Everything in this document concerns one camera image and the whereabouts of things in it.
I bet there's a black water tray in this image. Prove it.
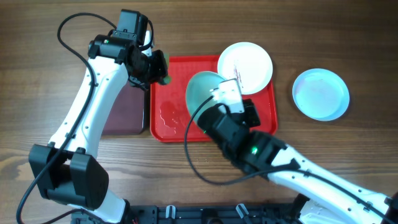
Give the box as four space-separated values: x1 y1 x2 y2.
102 83 149 136

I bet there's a white plate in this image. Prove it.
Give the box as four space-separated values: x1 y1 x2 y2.
217 42 273 95

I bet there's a black cable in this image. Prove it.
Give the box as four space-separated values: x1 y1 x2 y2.
16 12 118 224
183 95 398 224

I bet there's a light blue plate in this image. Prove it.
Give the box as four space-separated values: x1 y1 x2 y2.
185 71 226 119
292 68 350 121

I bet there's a right black cable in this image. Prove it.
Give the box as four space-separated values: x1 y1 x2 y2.
183 95 398 224

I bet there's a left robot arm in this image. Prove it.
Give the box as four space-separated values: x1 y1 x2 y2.
29 9 170 223

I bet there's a left black cable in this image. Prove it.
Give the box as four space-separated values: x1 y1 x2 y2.
16 12 118 224

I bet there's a red plastic tray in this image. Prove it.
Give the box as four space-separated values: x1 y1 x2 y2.
150 55 278 142

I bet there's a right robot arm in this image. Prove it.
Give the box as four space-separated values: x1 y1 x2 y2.
197 103 397 223

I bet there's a green yellow sponge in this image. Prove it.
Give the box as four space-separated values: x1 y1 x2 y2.
159 52 172 85

